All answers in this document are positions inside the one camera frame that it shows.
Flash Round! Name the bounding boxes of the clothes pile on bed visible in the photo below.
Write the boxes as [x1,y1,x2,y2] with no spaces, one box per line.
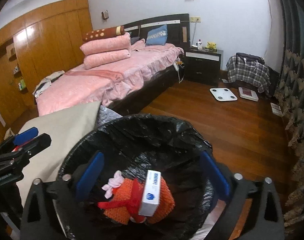
[32,70,65,99]

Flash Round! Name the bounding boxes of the left wall lamp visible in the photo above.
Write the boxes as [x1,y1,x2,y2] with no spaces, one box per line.
[101,10,109,21]

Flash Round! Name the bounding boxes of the plaid cloth covered chair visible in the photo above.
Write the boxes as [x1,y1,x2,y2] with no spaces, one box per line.
[226,53,271,94]

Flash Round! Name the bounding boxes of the black white nightstand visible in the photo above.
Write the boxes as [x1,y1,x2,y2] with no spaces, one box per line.
[184,48,223,87]

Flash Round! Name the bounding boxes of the white blue cardboard box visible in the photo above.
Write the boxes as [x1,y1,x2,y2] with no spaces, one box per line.
[138,170,161,217]

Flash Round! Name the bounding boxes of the white bathroom scale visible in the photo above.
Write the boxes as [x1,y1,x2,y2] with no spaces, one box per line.
[209,88,237,102]

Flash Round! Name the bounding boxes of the pink sock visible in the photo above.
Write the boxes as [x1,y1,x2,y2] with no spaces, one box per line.
[102,170,124,199]

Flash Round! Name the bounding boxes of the orange foam mesh sheet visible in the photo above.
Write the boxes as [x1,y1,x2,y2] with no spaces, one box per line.
[98,171,175,225]

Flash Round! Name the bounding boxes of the upper pink pillow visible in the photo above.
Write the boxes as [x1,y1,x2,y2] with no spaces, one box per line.
[80,33,131,56]

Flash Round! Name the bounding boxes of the pink covered bed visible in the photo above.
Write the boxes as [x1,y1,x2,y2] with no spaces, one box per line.
[35,39,184,116]

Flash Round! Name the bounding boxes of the yellow plush toy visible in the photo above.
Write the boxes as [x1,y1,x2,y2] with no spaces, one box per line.
[206,42,217,51]

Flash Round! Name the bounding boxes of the pink pillow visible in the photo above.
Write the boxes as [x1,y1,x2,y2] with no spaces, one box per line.
[80,33,131,56]
[84,49,131,70]

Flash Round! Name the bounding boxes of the brown dotted bolster pillow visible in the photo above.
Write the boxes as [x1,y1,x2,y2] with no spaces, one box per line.
[83,25,125,42]

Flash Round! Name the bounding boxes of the wooden wardrobe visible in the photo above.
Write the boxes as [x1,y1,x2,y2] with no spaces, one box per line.
[0,0,92,126]

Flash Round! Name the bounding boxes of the lower pink pillow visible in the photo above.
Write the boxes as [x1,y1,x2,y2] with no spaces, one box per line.
[84,49,131,70]

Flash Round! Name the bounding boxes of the blue cushion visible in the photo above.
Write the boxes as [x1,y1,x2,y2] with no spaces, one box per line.
[146,24,168,46]

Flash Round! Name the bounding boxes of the black bed headboard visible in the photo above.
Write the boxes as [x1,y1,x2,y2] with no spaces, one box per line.
[124,14,191,51]

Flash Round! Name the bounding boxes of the patterned curtain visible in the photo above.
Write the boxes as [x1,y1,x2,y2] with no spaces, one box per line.
[275,0,304,239]

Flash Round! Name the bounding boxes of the wall power socket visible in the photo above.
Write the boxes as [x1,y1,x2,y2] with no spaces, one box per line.
[190,16,201,23]

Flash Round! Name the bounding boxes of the black lined trash bin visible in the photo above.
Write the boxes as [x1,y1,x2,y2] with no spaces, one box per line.
[57,114,214,239]

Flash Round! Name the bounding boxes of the white bottle on nightstand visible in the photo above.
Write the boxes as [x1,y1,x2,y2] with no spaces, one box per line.
[197,39,203,50]

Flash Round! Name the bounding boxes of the red knit garment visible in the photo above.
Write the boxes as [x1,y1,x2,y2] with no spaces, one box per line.
[97,178,146,225]

